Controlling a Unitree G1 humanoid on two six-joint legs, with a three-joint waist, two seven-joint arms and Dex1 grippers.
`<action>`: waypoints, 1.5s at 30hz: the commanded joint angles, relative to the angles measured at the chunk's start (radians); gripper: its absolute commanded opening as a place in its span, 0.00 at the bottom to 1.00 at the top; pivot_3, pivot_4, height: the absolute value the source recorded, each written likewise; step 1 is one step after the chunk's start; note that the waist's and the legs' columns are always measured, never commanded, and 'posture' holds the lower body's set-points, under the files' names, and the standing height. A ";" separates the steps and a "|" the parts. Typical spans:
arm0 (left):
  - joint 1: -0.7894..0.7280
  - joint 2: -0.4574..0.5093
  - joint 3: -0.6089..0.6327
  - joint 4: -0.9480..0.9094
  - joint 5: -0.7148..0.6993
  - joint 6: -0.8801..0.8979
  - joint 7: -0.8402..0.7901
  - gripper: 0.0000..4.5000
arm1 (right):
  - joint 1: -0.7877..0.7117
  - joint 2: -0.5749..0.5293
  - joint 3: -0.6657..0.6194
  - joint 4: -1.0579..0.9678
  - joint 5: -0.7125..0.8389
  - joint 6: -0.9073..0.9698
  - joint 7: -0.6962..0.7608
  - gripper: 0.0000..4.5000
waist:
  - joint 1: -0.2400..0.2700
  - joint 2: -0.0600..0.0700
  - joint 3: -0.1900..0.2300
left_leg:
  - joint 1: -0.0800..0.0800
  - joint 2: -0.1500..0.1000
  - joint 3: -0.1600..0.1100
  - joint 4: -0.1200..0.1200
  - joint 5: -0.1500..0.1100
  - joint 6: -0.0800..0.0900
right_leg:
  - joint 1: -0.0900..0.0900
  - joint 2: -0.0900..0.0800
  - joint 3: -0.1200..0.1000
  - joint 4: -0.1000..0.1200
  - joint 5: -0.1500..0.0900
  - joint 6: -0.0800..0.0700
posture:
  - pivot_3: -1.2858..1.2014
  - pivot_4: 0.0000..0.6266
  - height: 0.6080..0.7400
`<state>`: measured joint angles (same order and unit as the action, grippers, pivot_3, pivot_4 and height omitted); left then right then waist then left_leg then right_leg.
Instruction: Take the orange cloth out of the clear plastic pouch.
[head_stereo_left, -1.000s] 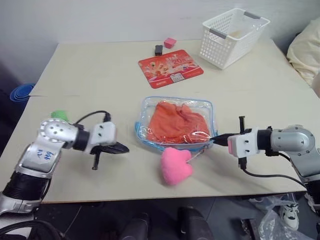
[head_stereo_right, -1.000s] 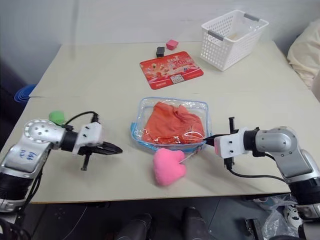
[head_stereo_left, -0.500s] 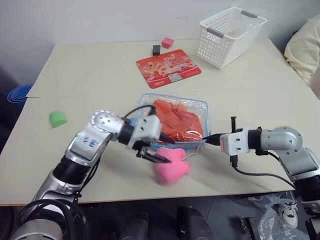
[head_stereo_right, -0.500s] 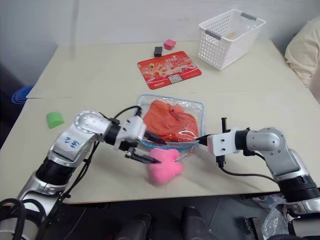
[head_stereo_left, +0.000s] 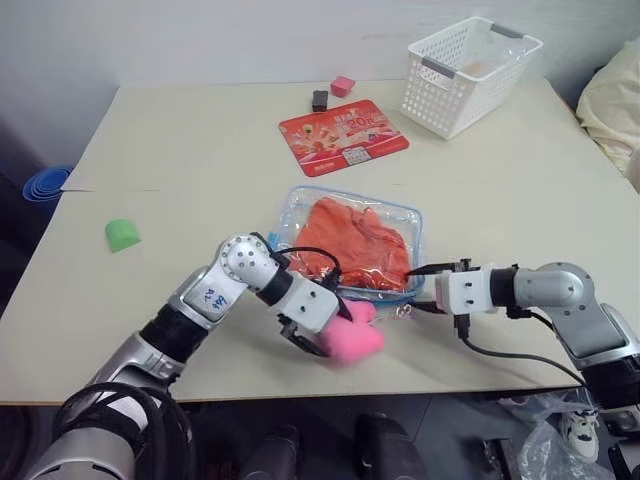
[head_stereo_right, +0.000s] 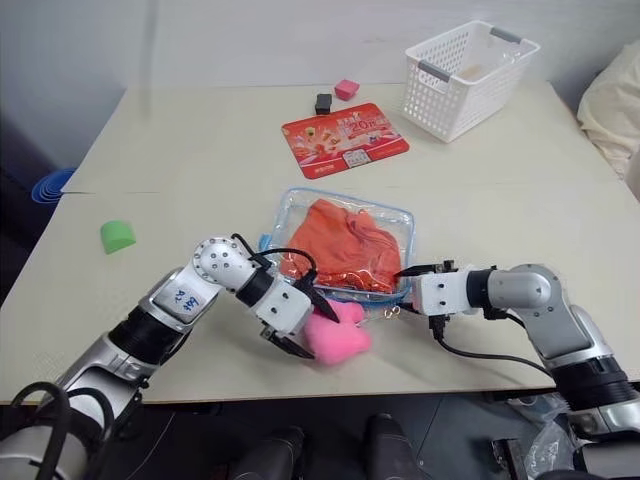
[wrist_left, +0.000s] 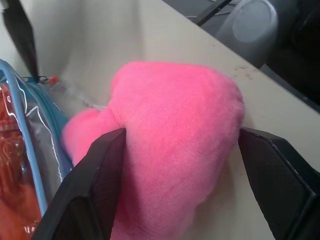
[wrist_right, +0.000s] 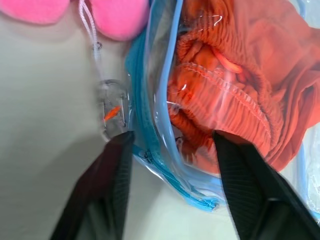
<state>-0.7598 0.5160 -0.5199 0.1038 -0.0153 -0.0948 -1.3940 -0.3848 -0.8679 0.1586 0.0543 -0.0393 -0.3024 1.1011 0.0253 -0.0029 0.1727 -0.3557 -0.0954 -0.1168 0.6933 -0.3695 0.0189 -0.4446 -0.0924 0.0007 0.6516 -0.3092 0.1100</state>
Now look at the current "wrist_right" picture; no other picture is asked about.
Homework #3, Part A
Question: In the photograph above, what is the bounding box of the clear plastic pouch blue zipper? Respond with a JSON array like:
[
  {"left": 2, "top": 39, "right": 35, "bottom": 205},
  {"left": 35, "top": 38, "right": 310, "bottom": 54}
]
[{"left": 124, "top": 0, "right": 320, "bottom": 225}]

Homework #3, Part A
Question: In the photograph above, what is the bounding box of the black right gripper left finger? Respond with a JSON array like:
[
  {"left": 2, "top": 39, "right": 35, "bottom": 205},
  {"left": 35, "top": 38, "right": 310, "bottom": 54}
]
[{"left": 48, "top": 130, "right": 136, "bottom": 240}]

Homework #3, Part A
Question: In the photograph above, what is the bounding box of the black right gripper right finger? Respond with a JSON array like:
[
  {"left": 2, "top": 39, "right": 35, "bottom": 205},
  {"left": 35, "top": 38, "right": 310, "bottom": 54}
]
[{"left": 211, "top": 130, "right": 320, "bottom": 240}]

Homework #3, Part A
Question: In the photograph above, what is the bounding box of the white cord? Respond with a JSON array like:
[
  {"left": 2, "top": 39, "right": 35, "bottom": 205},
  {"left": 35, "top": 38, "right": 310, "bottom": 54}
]
[{"left": 78, "top": 0, "right": 104, "bottom": 83}]

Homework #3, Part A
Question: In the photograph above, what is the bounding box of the clear plastic zipper pull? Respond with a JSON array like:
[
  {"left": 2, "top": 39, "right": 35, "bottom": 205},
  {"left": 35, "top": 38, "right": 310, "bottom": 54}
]
[{"left": 96, "top": 78, "right": 131, "bottom": 141}]

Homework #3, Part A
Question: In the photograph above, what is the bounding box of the pink fluffy pompom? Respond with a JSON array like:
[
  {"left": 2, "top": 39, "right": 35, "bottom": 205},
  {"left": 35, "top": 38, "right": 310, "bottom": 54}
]
[
  {"left": 90, "top": 0, "right": 151, "bottom": 42},
  {"left": 0, "top": 0, "right": 71, "bottom": 25}
]

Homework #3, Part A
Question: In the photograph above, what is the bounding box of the orange cloth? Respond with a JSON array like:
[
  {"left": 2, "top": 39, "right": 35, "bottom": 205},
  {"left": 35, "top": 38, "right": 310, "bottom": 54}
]
[{"left": 166, "top": 0, "right": 320, "bottom": 175}]

